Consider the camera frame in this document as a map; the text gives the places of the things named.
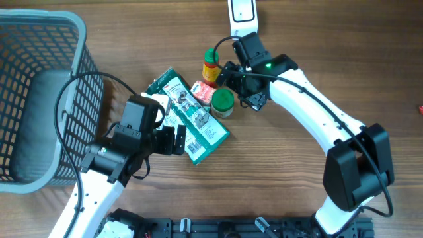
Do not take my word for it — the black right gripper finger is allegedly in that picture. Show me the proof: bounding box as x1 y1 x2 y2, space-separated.
216 61 237 86
246 93 267 111

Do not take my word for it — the red yellow sauce bottle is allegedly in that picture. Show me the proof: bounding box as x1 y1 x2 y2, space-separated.
202 48 221 88

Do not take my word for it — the green white package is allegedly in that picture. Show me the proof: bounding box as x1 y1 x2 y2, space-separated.
145 68 229 165

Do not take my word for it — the green lid jar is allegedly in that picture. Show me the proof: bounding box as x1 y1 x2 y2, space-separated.
211 89 235 118

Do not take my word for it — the small red white box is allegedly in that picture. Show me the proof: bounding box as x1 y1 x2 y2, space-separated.
190 81 216 106

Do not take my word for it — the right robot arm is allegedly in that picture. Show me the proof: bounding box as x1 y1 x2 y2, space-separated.
217 32 395 237

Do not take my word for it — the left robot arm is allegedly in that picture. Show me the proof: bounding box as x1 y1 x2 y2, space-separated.
50 95 186 237

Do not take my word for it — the white barcode scanner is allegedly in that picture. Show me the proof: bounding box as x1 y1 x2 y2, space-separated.
227 0 258 36

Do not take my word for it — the grey plastic mesh basket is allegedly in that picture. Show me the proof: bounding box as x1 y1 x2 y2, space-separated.
1 9 104 194

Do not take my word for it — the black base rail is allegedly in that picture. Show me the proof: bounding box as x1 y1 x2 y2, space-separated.
108 216 374 238

